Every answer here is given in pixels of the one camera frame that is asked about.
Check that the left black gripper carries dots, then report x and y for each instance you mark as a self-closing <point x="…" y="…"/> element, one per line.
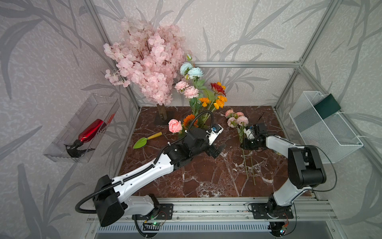
<point x="210" y="152"/>

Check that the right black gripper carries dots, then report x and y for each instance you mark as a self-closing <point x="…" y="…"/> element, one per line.
<point x="245" y="146"/>

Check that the pink ranunculus flower stem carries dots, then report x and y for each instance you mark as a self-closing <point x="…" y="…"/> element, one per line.
<point x="244" y="161"/>

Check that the peach pink peony stem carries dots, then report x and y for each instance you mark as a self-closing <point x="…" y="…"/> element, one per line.
<point x="238" y="121"/>

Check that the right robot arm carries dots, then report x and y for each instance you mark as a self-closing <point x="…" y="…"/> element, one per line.
<point x="304" y="165"/>

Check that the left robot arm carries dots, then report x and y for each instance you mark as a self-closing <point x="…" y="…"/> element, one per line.
<point x="115" y="197"/>

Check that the red and orange flowers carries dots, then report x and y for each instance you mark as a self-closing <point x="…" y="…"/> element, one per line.
<point x="210" y="99"/>

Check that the pale pink carnation stem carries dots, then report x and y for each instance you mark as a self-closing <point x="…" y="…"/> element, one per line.
<point x="187" y="90"/>

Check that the green yellow garden trowel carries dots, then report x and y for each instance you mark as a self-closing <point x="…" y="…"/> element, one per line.
<point x="143" y="141"/>

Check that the dark green card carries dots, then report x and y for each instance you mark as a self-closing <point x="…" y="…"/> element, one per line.
<point x="327" y="106"/>

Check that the light blue carnation stem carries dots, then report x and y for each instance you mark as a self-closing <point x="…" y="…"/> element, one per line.
<point x="194" y="75"/>

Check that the pink cherry blossom tree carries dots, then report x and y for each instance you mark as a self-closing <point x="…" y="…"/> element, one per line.
<point x="148" y="57"/>

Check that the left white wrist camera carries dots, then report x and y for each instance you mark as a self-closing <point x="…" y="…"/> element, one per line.
<point x="214" y="132"/>

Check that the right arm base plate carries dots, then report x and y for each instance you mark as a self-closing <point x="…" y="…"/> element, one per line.
<point x="269" y="211"/>

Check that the white wire mesh basket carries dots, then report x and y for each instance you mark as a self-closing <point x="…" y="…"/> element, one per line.
<point x="332" y="135"/>

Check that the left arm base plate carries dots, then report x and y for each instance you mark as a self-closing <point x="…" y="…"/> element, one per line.
<point x="162" y="212"/>

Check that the aluminium front rail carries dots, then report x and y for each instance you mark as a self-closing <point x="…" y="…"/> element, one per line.
<point x="225" y="209"/>

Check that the clear plastic wall bin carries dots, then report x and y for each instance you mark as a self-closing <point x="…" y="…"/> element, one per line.
<point x="94" y="107"/>

